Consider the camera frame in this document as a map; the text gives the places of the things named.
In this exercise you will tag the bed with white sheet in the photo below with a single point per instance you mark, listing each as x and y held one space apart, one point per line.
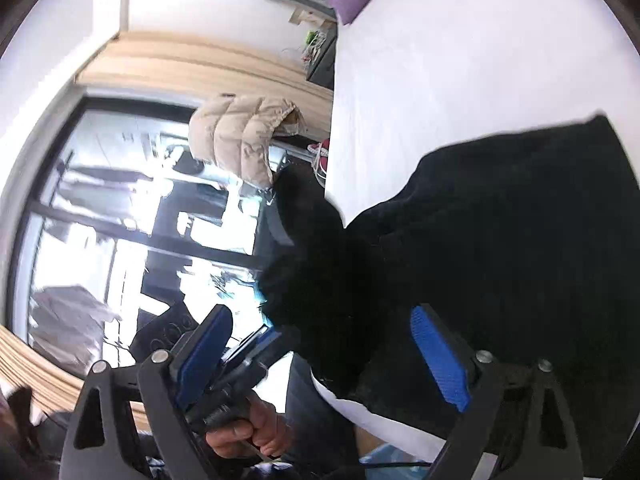
450 60

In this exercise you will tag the person's left hand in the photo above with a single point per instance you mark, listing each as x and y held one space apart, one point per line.
260 425

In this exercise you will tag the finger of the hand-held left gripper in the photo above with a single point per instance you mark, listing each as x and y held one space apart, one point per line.
255 341
280 347

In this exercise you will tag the black pants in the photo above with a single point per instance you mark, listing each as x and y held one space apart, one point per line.
500 235

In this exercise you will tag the black framed glass door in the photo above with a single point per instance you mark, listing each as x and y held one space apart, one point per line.
100 210

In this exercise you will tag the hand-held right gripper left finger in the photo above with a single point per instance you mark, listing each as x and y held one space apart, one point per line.
200 360

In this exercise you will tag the person's jeans leg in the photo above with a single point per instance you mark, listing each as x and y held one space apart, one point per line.
312 420

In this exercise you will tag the dark grey nightstand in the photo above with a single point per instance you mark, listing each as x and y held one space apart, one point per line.
324 62

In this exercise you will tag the light blue cloth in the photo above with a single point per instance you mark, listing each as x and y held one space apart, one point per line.
390 455

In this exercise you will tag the small wooden stand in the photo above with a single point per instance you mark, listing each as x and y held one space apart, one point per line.
305 16

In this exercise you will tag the beige curtain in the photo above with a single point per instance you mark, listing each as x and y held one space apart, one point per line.
45 375
200 67

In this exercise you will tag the beige puffer jacket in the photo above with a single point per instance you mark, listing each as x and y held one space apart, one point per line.
240 132

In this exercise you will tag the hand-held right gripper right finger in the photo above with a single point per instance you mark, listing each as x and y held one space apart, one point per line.
440 360

